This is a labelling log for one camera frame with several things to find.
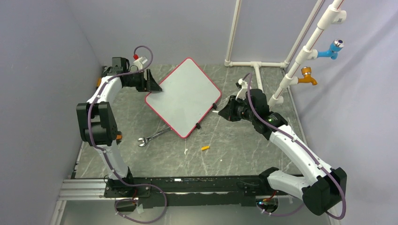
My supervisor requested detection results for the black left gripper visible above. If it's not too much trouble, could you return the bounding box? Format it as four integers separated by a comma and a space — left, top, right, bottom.
124, 69, 162, 92

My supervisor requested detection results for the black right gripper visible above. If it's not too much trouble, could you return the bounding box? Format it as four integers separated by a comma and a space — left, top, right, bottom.
219, 95, 256, 122

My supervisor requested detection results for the pink framed whiteboard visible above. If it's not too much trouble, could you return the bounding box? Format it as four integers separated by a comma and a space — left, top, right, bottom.
145, 58, 222, 139

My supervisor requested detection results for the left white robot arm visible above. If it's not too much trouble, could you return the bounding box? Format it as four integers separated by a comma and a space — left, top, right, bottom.
76, 55, 162, 197

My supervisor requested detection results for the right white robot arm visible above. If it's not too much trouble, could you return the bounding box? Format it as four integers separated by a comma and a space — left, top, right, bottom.
218, 89, 347, 219

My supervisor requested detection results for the silver wrench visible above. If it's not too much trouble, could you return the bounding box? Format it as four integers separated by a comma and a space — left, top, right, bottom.
138, 127, 172, 147

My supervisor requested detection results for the orange tap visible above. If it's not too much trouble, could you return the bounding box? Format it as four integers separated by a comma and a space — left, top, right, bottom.
298, 67, 318, 86

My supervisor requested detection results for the blue tap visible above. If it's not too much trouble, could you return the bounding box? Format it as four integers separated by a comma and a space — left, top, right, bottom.
317, 39, 344, 60

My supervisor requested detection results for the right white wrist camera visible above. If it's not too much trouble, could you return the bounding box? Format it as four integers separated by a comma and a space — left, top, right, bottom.
236, 79, 248, 100

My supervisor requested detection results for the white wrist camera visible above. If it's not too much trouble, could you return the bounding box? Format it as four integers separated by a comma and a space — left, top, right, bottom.
130, 54, 148, 71
236, 79, 248, 100

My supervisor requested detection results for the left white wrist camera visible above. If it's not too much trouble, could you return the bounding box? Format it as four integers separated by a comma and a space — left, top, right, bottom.
130, 54, 148, 71

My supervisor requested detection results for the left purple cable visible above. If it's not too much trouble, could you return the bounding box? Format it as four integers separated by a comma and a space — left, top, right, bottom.
87, 45, 168, 224

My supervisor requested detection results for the purple cable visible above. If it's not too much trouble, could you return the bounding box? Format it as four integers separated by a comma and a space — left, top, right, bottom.
242, 73, 346, 220
87, 45, 168, 224

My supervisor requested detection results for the orange black tool at wall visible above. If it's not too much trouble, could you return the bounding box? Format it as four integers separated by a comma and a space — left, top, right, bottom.
96, 77, 102, 89

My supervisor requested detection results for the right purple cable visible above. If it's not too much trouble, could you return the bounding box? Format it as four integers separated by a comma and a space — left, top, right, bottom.
242, 73, 346, 220

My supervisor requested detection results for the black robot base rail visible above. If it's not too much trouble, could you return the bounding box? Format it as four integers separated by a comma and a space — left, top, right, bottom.
104, 175, 285, 209

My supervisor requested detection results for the aluminium frame rail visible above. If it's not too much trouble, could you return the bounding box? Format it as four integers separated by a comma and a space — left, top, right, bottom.
50, 179, 106, 225

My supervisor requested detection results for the white pvc pipe frame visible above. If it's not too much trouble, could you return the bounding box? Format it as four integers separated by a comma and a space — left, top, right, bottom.
224, 0, 347, 107

